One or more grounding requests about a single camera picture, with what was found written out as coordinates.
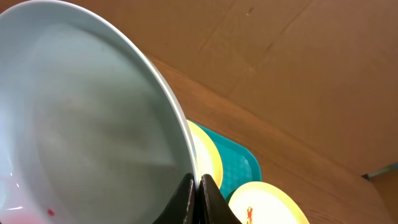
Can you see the light blue plate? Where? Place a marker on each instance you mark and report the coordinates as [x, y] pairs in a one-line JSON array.
[[90, 130]]

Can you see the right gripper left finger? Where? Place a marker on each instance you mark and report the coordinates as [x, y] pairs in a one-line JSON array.
[[180, 208]]

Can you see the teal plastic tray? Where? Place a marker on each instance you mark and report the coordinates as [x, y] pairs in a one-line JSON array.
[[240, 166]]

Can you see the yellow plate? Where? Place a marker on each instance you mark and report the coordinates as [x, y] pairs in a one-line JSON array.
[[260, 202], [208, 159]]

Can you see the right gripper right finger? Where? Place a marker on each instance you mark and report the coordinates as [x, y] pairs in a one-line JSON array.
[[213, 208]]

